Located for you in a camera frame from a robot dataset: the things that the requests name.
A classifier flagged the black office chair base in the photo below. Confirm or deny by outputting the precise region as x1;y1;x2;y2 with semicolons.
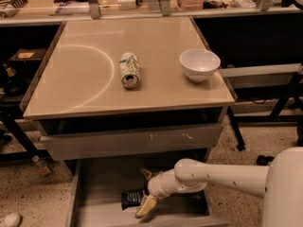
256;155;274;166

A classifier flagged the white shoe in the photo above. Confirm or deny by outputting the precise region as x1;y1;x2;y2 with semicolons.
0;213;22;227

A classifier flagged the beige top drawer cabinet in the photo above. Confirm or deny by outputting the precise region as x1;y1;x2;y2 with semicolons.
21;17;234;227

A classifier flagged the long back workbench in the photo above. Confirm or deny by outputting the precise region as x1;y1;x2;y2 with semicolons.
0;0;303;25

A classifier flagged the tipped green white can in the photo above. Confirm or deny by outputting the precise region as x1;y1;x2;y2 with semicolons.
119;52;141;89

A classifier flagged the plastic bottle on floor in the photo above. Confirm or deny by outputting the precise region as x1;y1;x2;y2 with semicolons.
32;155;51;176

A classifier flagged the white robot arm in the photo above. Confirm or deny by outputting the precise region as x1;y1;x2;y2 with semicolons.
135;147;303;227

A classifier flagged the white ceramic bowl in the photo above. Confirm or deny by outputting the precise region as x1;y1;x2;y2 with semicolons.
179;48;221;82

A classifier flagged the dark blue rxbar wrapper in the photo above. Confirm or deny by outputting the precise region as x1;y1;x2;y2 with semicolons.
121;188;149;210

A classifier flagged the black table leg frame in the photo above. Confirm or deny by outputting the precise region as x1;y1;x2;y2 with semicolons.
227;108;245;151

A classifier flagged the grey top drawer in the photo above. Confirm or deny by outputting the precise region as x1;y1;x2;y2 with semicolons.
41;123;223;161

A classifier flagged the open grey middle drawer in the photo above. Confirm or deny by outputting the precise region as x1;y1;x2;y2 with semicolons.
66;149;228;227

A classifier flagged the dark box with label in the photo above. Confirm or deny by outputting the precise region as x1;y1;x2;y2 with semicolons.
9;48;46;62

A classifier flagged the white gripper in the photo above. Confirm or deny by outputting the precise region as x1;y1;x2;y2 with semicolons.
134;168;182;218

